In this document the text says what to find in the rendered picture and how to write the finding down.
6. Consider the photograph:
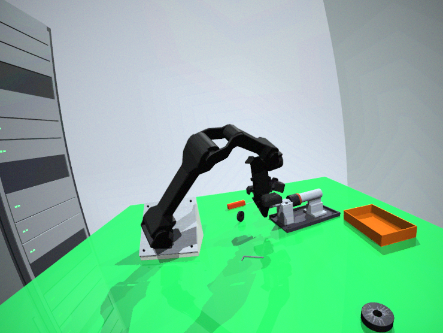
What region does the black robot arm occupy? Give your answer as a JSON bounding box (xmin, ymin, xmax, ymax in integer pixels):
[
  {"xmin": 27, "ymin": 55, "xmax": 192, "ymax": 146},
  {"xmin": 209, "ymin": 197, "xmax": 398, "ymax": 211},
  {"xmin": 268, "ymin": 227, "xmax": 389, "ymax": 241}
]
[{"xmin": 141, "ymin": 124, "xmax": 284, "ymax": 249}]

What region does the orange rectangular tray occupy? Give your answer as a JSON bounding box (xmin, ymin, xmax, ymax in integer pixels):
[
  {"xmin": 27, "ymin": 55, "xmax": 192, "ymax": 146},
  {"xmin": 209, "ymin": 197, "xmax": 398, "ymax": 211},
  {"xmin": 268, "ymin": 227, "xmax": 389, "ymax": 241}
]
[{"xmin": 343, "ymin": 204, "xmax": 417, "ymax": 247}]

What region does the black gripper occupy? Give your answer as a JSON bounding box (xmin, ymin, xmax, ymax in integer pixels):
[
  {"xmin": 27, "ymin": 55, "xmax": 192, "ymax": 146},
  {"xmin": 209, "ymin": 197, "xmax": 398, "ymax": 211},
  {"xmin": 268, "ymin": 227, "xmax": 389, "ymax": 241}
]
[{"xmin": 246, "ymin": 174, "xmax": 283, "ymax": 218}]

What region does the red-handled screwdriver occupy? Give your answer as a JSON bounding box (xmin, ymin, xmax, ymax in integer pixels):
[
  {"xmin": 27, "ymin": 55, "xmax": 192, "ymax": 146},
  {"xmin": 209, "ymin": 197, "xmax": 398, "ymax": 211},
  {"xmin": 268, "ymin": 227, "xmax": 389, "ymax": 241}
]
[{"xmin": 227, "ymin": 199, "xmax": 246, "ymax": 210}]

